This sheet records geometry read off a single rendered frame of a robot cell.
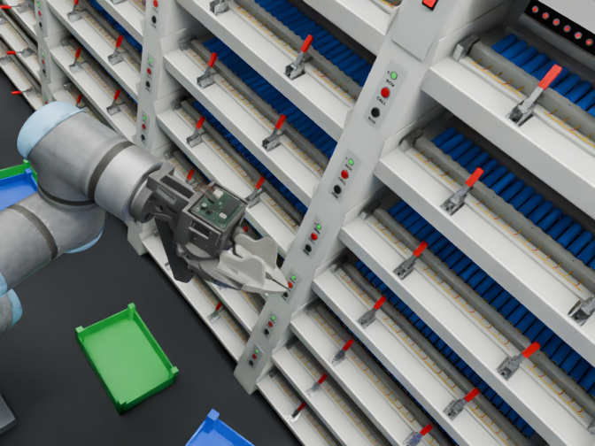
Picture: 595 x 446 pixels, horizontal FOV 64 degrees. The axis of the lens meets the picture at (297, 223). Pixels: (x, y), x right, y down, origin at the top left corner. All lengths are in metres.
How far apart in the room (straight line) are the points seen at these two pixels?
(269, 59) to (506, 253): 0.62
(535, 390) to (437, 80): 0.59
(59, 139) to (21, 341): 1.25
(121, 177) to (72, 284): 1.34
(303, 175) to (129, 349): 0.95
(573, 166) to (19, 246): 0.75
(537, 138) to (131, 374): 1.40
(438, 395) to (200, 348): 0.93
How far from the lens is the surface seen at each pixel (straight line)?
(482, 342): 1.03
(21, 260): 0.69
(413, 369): 1.17
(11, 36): 2.60
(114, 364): 1.76
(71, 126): 0.65
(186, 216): 0.57
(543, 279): 0.91
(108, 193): 0.62
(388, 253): 1.04
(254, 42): 1.14
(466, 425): 1.18
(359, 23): 0.92
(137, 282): 1.93
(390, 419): 1.32
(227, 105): 1.27
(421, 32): 0.84
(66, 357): 1.78
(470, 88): 0.84
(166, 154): 1.64
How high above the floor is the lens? 1.58
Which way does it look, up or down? 43 degrees down
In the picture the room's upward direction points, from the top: 24 degrees clockwise
